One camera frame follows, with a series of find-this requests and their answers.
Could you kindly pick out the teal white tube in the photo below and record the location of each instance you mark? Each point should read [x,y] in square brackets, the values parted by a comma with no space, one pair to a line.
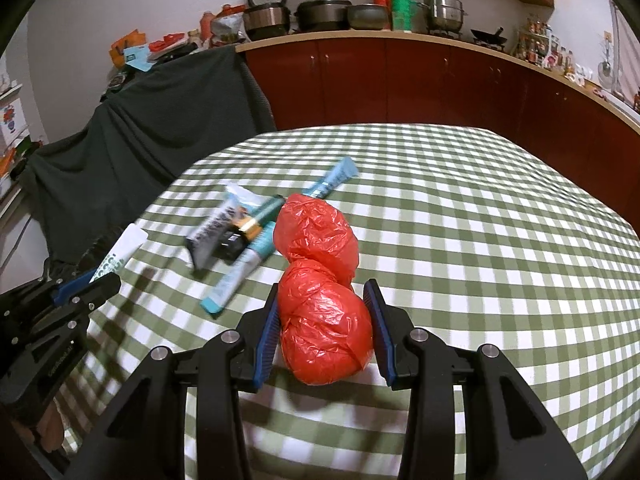
[235,275]

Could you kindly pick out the row of condiment bottles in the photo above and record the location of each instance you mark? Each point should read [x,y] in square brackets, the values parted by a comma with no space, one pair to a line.
[535,45]

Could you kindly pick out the dark grey pan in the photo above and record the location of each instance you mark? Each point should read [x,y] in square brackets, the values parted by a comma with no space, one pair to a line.
[369,17]

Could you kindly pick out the beige countertop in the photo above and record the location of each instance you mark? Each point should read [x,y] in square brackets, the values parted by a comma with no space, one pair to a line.
[350,34]

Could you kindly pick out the light blue paper box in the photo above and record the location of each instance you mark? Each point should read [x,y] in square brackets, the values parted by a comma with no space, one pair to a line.
[137,57]

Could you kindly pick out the orange plastic bag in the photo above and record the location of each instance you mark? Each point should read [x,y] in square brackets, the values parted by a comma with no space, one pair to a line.
[325,335]

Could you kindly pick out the black wok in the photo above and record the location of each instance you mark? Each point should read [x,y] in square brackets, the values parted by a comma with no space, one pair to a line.
[487,36]

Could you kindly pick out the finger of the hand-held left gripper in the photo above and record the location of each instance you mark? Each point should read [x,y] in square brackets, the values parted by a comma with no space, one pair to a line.
[95,295]
[75,287]

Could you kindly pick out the red base cabinets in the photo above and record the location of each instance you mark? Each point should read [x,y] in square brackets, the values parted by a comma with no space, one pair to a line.
[400,80]

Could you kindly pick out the green checked tablecloth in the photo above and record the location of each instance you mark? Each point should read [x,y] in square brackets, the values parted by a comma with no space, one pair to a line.
[475,235]

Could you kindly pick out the black white toothpaste tube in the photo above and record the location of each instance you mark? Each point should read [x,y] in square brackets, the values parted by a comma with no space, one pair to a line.
[212,232]

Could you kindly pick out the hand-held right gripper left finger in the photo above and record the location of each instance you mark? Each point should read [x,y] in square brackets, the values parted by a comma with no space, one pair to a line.
[267,340]

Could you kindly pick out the black cooking pot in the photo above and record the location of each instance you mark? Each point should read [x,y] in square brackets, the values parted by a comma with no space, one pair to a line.
[322,15]

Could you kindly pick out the orange paper bag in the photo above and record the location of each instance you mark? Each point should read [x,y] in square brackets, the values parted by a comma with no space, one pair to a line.
[127,42]

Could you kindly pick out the person's left hand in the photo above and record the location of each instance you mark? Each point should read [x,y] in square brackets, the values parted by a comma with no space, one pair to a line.
[50,425]

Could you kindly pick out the green thermos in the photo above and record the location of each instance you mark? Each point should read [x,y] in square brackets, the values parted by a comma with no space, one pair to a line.
[400,10]

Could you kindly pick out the steel steamer pot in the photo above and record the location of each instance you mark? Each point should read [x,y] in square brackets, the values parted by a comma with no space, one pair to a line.
[442,12]

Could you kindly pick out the dark green cloth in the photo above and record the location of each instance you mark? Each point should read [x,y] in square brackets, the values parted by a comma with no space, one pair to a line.
[150,125]

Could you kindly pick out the red plastic packaging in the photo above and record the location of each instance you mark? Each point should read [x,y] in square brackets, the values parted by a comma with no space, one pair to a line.
[167,42]

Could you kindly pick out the flower vase poster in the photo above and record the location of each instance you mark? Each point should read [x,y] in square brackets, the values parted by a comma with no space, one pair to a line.
[10,117]

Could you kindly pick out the orange thermos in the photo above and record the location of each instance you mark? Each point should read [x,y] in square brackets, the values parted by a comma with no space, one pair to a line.
[206,25]

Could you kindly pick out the printed snack bag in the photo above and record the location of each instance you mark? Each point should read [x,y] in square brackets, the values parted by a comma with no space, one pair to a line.
[227,27]

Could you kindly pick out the red plastic bag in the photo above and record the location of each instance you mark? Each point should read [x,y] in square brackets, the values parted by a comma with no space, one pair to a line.
[315,235]

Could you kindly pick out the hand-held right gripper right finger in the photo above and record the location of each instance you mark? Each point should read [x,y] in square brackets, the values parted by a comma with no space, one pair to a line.
[380,335]

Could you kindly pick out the steel rice cooker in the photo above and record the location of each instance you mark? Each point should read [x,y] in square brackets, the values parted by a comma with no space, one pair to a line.
[265,17]

